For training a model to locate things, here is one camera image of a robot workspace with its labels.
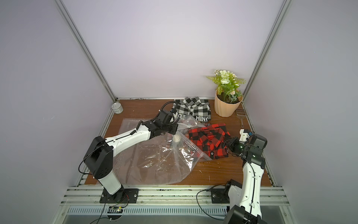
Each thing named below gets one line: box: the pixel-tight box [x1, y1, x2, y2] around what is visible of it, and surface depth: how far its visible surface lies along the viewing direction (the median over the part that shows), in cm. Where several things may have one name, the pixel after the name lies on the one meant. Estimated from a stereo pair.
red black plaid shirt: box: [187, 123, 231, 161], surface depth 82 cm
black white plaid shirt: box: [171, 96, 212, 122], surface depth 112 cm
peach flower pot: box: [214, 88, 244, 118], surface depth 101 cm
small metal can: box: [110, 102, 124, 114], surface depth 112 cm
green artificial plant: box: [206, 69, 247, 102], surface depth 94 cm
